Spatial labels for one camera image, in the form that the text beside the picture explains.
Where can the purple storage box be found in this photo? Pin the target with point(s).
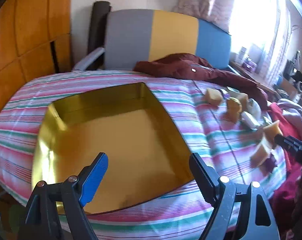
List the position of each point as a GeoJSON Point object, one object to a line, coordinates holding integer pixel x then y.
{"type": "Point", "coordinates": [249, 64]}

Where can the gold tin box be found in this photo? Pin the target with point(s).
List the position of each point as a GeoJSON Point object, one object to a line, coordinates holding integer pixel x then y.
{"type": "Point", "coordinates": [120, 140]}

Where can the black rolled mat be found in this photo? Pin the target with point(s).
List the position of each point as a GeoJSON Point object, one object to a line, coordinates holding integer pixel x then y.
{"type": "Point", "coordinates": [98, 25]}

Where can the tall white box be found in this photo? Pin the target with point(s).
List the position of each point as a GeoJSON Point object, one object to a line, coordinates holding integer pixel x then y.
{"type": "Point", "coordinates": [242, 53]}

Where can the green white box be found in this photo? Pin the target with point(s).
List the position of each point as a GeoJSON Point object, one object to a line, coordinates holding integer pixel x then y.
{"type": "Point", "coordinates": [231, 90]}

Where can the black desktop speaker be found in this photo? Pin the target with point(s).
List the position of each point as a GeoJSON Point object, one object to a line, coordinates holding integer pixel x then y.
{"type": "Point", "coordinates": [289, 67]}

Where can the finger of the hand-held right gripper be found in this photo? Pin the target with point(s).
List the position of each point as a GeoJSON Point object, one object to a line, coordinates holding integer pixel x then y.
{"type": "Point", "coordinates": [296, 150]}

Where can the red cloth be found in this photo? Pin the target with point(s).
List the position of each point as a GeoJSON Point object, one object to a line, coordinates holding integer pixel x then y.
{"type": "Point", "coordinates": [283, 130]}

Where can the black silver radio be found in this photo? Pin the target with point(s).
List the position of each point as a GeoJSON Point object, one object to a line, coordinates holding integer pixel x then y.
{"type": "Point", "coordinates": [298, 80]}

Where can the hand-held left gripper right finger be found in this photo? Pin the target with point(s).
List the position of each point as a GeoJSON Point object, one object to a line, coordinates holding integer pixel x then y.
{"type": "Point", "coordinates": [203, 177]}

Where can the wooden wardrobe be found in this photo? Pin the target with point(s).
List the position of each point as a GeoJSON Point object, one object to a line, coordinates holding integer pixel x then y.
{"type": "Point", "coordinates": [28, 30]}

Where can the cardboard box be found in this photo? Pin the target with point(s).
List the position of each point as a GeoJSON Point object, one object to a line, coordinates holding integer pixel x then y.
{"type": "Point", "coordinates": [288, 86]}

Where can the pink patterned curtain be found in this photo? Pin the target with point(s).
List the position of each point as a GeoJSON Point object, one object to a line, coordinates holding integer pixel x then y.
{"type": "Point", "coordinates": [273, 50]}
{"type": "Point", "coordinates": [216, 2]}

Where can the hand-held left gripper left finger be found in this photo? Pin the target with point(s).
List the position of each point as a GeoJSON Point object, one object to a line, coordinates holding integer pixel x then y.
{"type": "Point", "coordinates": [97, 177]}

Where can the dark red jacket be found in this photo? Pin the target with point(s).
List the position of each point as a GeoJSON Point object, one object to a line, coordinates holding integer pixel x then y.
{"type": "Point", "coordinates": [171, 66]}

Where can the grey yellow blue chair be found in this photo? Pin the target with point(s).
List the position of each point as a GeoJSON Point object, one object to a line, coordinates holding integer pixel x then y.
{"type": "Point", "coordinates": [130, 37]}

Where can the yellow knit sock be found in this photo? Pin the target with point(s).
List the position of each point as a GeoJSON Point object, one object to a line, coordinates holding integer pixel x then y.
{"type": "Point", "coordinates": [234, 108]}

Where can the white printed box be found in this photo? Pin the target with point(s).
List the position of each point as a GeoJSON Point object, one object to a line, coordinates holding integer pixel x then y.
{"type": "Point", "coordinates": [249, 120]}

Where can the wooden desk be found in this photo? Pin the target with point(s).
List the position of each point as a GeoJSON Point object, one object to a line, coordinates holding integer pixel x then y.
{"type": "Point", "coordinates": [256, 77]}

